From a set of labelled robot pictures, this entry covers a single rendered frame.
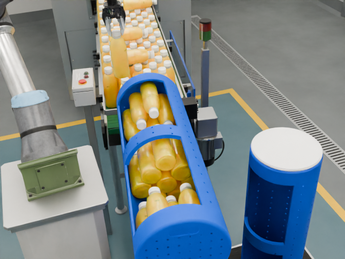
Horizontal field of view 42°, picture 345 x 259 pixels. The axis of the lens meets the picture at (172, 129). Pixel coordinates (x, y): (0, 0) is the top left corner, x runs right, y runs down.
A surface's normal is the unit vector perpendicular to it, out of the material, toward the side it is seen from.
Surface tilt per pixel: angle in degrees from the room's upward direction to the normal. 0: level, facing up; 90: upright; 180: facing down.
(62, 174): 90
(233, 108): 0
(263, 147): 0
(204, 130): 90
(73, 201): 0
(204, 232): 90
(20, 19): 76
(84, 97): 90
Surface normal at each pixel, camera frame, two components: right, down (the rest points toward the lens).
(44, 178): 0.39, 0.52
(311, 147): -0.04, -0.82
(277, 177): -0.41, 0.54
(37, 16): 0.30, 0.32
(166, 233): 0.16, 0.56
